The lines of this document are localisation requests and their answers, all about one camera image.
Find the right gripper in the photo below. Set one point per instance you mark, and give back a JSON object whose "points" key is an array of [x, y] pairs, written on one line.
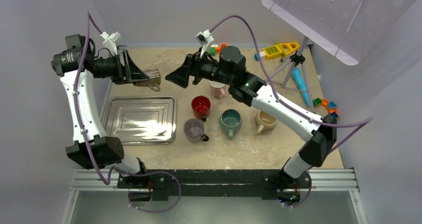
{"points": [[192, 66]]}

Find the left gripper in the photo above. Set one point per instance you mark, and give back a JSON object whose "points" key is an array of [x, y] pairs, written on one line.
{"points": [[132, 72]]}

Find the brown striped mug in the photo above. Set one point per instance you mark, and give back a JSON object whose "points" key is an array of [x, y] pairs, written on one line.
{"points": [[153, 82]]}

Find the red mug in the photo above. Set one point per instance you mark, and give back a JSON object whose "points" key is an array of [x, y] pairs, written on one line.
{"points": [[201, 107]]}

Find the pink mug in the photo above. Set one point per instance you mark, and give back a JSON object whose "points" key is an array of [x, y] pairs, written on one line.
{"points": [[218, 90]]}

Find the mauve mug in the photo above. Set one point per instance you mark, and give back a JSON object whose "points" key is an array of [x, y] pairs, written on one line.
{"points": [[194, 130]]}

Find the teal speckled mug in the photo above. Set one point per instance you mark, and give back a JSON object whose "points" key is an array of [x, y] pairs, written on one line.
{"points": [[230, 122]]}

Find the beige round mug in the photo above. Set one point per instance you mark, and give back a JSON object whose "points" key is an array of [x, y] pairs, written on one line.
{"points": [[264, 122]]}

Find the orange elbow toy piece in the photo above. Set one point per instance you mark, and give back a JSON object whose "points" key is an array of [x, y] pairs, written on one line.
{"points": [[219, 48]]}

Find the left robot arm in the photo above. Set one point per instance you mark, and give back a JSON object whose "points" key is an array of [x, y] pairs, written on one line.
{"points": [[77, 67]]}

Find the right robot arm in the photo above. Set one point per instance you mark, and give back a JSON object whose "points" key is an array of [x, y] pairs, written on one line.
{"points": [[318, 132]]}

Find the metal tray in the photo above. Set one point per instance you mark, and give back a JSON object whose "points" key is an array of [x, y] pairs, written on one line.
{"points": [[141, 120]]}

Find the yellow toy block structure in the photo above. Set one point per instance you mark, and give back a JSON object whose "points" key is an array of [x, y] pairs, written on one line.
{"points": [[280, 50]]}

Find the light blue cone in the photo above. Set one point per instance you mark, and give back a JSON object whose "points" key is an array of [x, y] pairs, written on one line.
{"points": [[297, 76]]}

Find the tripod stand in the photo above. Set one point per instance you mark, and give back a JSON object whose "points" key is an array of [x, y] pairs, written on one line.
{"points": [[296, 60]]}

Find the green toy block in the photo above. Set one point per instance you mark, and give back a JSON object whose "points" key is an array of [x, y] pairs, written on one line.
{"points": [[317, 102]]}

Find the orange curved toy piece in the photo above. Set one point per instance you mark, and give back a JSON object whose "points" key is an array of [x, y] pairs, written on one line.
{"points": [[324, 104]]}

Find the perforated white board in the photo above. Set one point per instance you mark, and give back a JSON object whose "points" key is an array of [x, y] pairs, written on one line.
{"points": [[346, 29]]}

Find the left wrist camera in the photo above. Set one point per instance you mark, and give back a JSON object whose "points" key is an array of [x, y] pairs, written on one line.
{"points": [[110, 41]]}

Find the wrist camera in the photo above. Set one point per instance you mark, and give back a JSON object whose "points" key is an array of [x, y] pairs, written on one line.
{"points": [[205, 39], [110, 41]]}

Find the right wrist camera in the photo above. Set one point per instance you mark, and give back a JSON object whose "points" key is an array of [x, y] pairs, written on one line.
{"points": [[205, 39]]}

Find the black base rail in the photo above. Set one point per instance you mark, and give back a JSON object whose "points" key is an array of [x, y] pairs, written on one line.
{"points": [[268, 184]]}

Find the aluminium frame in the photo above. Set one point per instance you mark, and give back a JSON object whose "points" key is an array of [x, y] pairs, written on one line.
{"points": [[323, 180]]}

